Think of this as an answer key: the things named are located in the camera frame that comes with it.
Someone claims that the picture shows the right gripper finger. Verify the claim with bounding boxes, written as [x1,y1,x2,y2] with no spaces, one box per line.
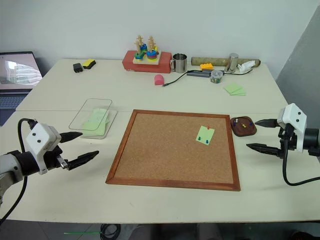
[246,142,285,158]
[254,118,279,129]

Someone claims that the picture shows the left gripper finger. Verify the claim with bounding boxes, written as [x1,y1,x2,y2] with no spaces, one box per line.
[59,131,84,145]
[67,150,100,171]

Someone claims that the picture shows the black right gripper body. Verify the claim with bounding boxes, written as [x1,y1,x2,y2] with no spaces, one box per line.
[277,123,297,160]

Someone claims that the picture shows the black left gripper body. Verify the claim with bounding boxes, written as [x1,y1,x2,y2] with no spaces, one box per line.
[43,145,70,172]

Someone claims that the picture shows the green sticky note pad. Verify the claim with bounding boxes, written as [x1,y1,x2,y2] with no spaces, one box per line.
[223,83,243,95]
[228,87,247,97]

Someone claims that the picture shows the green sticky note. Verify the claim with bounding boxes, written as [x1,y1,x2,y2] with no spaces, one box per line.
[195,125,216,146]

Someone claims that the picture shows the small glass jar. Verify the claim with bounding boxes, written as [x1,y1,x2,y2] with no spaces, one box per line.
[209,69,224,85]

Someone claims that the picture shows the yellow sponge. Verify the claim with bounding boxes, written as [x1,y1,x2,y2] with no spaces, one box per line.
[82,58,97,70]

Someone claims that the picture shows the wood framed cork board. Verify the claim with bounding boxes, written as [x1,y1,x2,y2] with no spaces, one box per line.
[105,109,241,192]

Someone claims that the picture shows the brown dish of pushpins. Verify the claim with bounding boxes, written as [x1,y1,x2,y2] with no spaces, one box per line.
[230,116,258,138]

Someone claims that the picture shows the green notes pile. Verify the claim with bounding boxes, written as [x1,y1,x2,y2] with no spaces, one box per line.
[81,107,111,137]

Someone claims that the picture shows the clear plastic box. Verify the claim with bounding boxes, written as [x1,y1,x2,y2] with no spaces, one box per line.
[68,98,119,140]

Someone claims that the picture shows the crumpled white paper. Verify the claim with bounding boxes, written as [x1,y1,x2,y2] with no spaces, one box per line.
[237,60,257,75]

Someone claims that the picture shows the black power adapter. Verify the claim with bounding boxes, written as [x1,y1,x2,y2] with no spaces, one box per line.
[72,62,85,74]

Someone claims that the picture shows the grey partition panel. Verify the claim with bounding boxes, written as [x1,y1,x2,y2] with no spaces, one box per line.
[274,4,320,112]

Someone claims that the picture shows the shiny steel tumbler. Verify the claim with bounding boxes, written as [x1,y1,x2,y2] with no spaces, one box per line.
[224,52,239,74]

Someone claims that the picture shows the long cardboard tube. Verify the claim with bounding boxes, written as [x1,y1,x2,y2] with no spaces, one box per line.
[191,56,261,68]

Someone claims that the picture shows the open laptop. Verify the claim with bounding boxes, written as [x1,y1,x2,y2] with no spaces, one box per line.
[0,51,44,126]

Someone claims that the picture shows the grey usb hub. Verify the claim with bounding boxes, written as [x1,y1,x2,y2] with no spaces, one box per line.
[186,69,212,79]

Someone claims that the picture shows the pink arched block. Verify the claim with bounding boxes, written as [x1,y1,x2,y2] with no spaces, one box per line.
[153,73,165,87]

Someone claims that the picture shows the red rectangular box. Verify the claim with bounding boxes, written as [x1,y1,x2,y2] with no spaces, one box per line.
[121,50,173,74]

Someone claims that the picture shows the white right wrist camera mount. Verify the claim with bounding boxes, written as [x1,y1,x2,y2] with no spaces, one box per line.
[276,102,308,153]

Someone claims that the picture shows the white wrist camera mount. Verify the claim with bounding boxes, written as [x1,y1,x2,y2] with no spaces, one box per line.
[25,122,62,175]
[276,102,308,153]

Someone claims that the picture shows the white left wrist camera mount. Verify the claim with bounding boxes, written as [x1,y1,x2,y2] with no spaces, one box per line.
[25,122,62,175]

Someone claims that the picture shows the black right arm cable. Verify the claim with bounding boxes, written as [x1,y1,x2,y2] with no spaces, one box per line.
[282,139,320,187]

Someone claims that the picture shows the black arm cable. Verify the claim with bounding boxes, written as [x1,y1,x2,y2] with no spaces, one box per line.
[282,139,320,187]
[0,117,39,226]

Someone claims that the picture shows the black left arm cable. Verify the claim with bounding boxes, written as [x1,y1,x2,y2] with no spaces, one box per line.
[0,117,39,226]

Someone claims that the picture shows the coiled black floor cable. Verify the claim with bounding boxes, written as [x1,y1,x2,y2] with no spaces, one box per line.
[99,222,121,240]

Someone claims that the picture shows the thin black usb cable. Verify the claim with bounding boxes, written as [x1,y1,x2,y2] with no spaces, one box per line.
[162,71,191,88]

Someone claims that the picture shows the steel mug with handle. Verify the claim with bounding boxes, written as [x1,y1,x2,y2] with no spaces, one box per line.
[170,52,189,74]

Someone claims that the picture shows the wooden ring stacking toy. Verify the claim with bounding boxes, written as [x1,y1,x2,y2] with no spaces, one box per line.
[132,34,161,65]

